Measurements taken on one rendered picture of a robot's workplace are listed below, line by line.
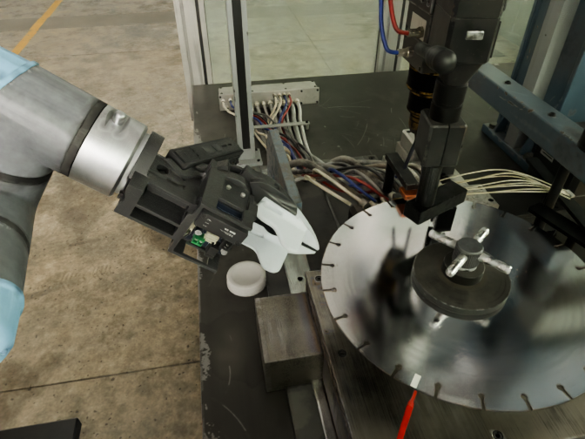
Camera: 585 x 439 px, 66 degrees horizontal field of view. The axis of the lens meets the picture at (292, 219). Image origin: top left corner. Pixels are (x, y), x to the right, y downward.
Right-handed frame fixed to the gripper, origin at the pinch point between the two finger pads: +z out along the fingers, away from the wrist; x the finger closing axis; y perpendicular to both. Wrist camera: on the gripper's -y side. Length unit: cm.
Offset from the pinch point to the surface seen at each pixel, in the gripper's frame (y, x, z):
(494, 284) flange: 2.1, 8.4, 20.2
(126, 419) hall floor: -28, -113, 13
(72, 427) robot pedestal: 9.8, -38.6, -11.0
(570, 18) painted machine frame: -63, 36, 42
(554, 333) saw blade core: 8.0, 10.4, 24.8
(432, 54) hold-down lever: 0.0, 22.9, -3.7
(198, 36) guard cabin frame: -106, -29, -21
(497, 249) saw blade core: -4.9, 9.2, 23.4
